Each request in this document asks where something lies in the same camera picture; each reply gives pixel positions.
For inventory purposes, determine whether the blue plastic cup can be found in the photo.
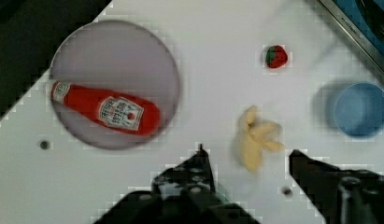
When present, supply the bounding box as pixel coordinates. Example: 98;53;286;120
325;82;384;139

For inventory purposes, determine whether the grey round plate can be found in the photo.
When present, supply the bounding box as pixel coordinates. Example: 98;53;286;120
50;21;180;149

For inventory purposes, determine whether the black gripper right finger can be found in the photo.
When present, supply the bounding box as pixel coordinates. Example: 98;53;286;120
289;150;384;224

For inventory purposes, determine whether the red plush strawberry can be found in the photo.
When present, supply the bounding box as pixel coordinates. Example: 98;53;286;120
265;45;288;69

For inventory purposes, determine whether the yellow peeled plush banana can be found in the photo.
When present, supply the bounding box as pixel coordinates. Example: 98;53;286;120
238;105;285;173

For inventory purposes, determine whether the black toaster oven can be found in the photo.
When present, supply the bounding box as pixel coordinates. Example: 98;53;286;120
316;0;384;76

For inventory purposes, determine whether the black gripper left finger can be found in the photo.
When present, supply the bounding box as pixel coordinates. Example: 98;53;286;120
93;147;260;224

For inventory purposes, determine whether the red plush ketchup bottle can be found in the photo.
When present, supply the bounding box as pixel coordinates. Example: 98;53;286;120
46;81;161;136

